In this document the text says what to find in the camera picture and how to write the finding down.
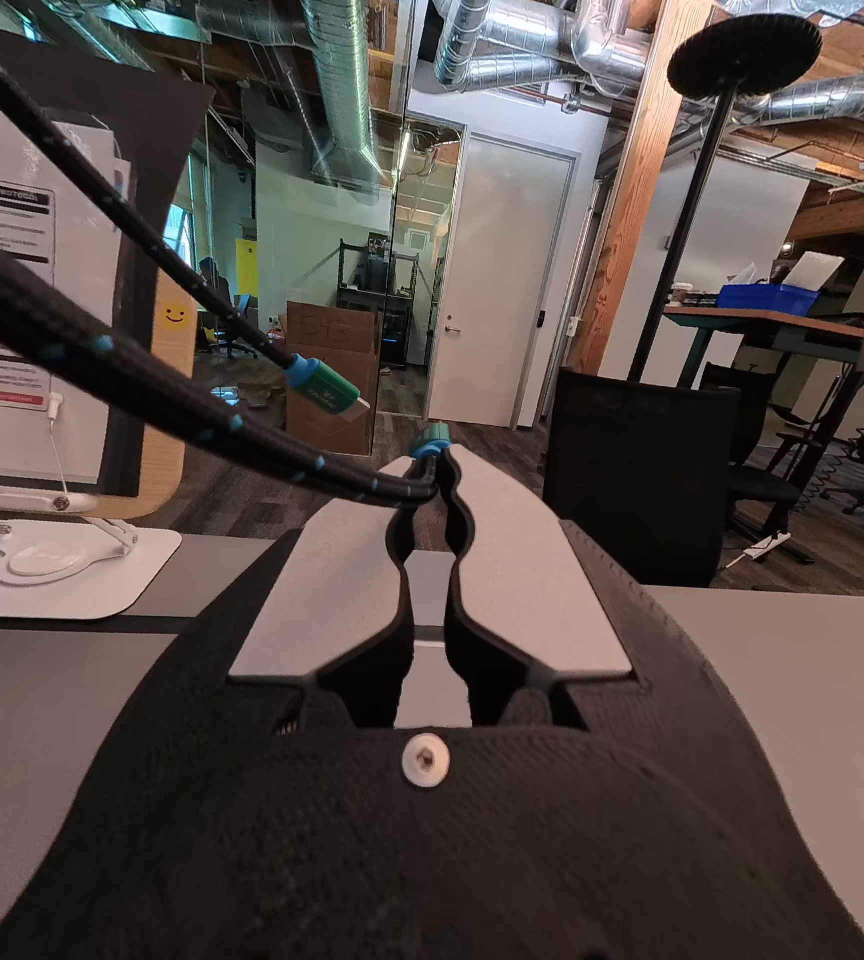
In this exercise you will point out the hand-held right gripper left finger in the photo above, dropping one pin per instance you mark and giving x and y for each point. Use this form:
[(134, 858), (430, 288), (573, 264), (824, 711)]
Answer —
[(319, 592)]

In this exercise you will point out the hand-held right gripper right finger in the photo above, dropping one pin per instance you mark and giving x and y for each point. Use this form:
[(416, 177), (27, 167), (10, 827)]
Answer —
[(529, 592)]

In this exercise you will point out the black mesh office chair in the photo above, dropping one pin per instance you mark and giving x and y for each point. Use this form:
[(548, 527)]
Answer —
[(634, 480)]

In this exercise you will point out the white sign stand base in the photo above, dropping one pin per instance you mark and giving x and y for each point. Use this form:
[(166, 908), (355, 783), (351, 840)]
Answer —
[(87, 585)]

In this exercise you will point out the white power strip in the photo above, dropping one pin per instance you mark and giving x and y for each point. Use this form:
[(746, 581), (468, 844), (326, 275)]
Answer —
[(760, 549)]

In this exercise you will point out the cardboard box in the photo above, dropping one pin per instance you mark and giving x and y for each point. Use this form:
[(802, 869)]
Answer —
[(334, 326)]

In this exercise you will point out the white door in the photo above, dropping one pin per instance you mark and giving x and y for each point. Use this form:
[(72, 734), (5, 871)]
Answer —
[(507, 285)]

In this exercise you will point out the black shelving rack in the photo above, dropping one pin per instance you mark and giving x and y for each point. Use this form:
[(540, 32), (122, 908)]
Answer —
[(375, 277)]

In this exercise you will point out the wooden desk with green legs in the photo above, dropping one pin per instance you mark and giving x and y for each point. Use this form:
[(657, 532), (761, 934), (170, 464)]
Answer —
[(776, 324)]

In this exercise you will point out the blue storage bin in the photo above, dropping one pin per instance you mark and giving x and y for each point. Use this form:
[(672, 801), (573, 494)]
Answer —
[(761, 298)]

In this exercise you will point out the silver insulated pipes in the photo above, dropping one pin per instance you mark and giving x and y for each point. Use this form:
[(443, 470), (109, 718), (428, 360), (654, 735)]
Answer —
[(522, 37)]

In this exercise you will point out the black floor lamp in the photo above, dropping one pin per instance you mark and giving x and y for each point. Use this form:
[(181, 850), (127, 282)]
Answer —
[(743, 56)]

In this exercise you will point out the wooden support post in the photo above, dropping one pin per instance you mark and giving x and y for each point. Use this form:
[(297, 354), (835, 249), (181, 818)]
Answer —
[(626, 225)]

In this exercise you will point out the large spiral ventilation duct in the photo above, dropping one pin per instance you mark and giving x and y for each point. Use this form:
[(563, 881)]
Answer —
[(342, 90)]

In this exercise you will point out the slim spiral ventilation duct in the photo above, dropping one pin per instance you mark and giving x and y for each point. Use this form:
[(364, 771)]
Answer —
[(836, 97)]

